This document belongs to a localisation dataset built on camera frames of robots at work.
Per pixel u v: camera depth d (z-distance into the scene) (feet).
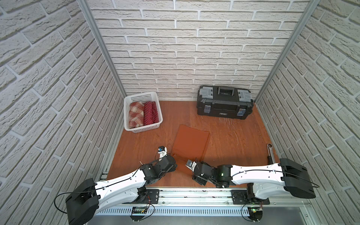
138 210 2.38
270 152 2.96
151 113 3.46
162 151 2.44
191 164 2.18
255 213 2.27
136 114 3.28
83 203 1.34
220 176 1.82
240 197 2.43
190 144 3.03
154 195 2.42
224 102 3.18
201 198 2.48
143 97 3.71
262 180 1.49
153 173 1.96
